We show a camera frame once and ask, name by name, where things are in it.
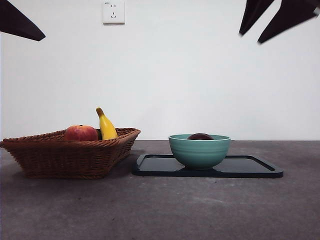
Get yellow banana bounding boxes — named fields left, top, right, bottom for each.
left=95, top=107, right=119, bottom=141

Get red orange peach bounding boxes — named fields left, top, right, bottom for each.
left=63, top=124, right=99, bottom=142

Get dark purple plum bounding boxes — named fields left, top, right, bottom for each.
left=187, top=133, right=215, bottom=141

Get black rectangular tray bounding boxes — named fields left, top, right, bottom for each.
left=131, top=153, right=285, bottom=179

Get brown wicker basket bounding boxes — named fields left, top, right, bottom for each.
left=0, top=127, right=142, bottom=180

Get white wall power socket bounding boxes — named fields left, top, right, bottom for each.
left=102, top=1, right=126, bottom=25

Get teal ribbed bowl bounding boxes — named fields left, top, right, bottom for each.
left=168, top=133, right=232, bottom=171

